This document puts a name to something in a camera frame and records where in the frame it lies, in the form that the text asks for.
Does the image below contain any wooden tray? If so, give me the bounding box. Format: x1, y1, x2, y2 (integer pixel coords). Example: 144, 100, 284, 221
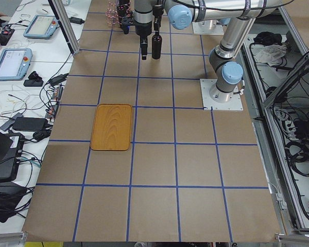
90, 104, 132, 151

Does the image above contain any copper wire bottle basket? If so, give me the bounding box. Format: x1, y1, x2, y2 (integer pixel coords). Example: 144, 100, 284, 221
106, 0, 119, 25

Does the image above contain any teach pendant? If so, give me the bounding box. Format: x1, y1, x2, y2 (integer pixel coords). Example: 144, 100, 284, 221
23, 15, 59, 39
0, 48, 32, 81

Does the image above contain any teach pendant near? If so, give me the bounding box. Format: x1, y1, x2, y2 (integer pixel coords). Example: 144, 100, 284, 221
0, 48, 32, 81

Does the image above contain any teach pendant far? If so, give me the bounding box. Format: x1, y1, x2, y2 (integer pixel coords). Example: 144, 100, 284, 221
23, 15, 59, 39

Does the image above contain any black power adapter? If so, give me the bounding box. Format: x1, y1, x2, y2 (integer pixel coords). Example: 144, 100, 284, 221
12, 117, 48, 131

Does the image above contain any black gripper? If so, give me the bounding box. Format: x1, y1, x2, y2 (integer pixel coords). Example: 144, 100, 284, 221
135, 5, 163, 60
118, 10, 134, 28

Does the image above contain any black laptop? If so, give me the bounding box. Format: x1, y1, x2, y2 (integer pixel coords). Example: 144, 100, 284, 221
0, 132, 24, 183

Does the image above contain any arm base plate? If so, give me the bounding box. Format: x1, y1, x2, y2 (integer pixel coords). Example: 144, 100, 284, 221
192, 20, 224, 36
200, 79, 243, 111

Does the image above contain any aluminium frame post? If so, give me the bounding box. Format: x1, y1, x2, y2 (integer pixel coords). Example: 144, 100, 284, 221
48, 0, 80, 56

